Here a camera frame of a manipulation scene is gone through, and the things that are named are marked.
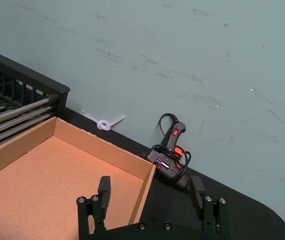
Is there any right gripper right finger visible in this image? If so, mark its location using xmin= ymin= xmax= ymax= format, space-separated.
xmin=189 ymin=175 xmax=230 ymax=237

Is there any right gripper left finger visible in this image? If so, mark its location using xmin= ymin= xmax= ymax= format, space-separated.
xmin=76 ymin=175 xmax=112 ymax=240

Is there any shallow brown cardboard tray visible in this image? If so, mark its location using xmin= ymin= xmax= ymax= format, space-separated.
xmin=0 ymin=116 xmax=157 ymax=236

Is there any black rack with steel bars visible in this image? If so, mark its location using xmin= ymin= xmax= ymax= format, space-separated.
xmin=0 ymin=46 xmax=71 ymax=155

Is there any black corded tool red switch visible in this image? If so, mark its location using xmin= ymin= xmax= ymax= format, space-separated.
xmin=142 ymin=113 xmax=193 ymax=193

